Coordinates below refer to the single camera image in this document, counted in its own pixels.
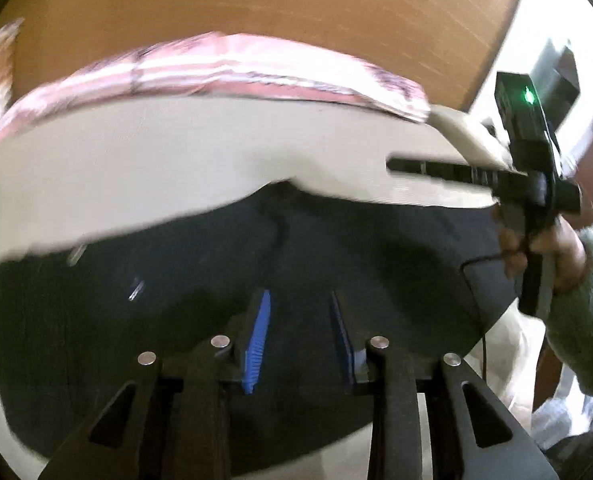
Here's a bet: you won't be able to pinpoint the black denim pants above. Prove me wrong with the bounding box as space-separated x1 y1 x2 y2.
0 180 520 476

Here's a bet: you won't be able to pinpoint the person's right hand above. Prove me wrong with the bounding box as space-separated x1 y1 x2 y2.
494 207 589 292

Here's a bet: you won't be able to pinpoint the beige blanket beside bed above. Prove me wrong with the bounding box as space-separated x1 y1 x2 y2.
427 105 511 169

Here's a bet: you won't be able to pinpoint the wooden bamboo headboard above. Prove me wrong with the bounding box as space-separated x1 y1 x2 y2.
0 0 518 108

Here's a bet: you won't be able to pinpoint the pink striped Baby pillow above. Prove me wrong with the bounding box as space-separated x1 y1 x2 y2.
0 32 430 142

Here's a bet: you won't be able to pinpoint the black cable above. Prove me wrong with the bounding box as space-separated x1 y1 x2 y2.
460 253 508 384

